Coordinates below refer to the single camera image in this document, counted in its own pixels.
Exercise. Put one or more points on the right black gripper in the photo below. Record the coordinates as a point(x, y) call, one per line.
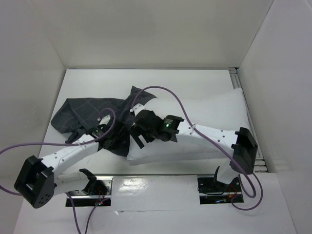
point(137, 133)

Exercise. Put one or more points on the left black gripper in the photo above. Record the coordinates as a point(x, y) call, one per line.
point(118, 144)

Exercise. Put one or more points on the dark grey checked pillowcase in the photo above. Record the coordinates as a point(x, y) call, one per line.
point(78, 115)

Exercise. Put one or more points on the white pillow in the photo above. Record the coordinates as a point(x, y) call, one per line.
point(226, 111)

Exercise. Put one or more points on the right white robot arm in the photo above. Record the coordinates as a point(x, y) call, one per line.
point(156, 139)

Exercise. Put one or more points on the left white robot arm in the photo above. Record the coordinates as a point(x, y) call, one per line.
point(42, 178)

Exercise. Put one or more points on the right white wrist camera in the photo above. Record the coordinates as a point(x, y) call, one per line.
point(136, 109)

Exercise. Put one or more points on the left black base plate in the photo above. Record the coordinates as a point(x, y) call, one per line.
point(96, 192)

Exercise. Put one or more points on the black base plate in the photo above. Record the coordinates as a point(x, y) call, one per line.
point(213, 192)
point(96, 192)

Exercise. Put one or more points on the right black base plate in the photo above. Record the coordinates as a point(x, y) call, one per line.
point(213, 192)

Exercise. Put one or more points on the aluminium rail frame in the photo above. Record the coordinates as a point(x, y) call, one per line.
point(260, 163)

